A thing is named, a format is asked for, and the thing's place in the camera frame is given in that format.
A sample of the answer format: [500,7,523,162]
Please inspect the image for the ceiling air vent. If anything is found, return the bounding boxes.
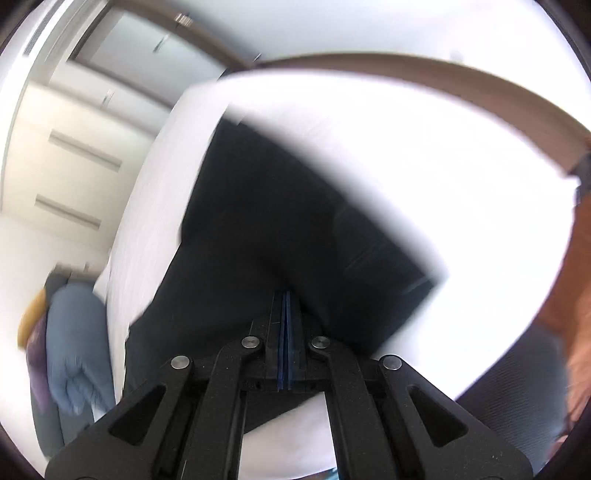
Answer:
[22,16,63,57]

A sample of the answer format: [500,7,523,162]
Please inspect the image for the purple pillow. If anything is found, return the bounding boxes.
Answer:
[25,318,52,412]

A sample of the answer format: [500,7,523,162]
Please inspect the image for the person's grey clothing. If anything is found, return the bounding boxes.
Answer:
[456,323,570,480]

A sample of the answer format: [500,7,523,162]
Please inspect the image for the blue rolled duvet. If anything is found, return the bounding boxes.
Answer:
[46,282,116,414]

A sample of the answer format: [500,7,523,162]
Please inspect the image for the black pants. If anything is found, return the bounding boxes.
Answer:
[121,115,448,435]

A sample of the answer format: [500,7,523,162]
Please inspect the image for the bed with white sheet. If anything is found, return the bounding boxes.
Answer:
[92,69,591,480]

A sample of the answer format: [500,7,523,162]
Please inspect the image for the yellow pillow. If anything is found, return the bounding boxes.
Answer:
[17,288,49,348]

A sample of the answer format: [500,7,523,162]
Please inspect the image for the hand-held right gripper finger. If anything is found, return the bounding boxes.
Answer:
[287,290,535,480]
[45,290,288,480]

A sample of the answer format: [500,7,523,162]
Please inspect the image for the cream wardrobe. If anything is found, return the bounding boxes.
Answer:
[0,60,172,254]

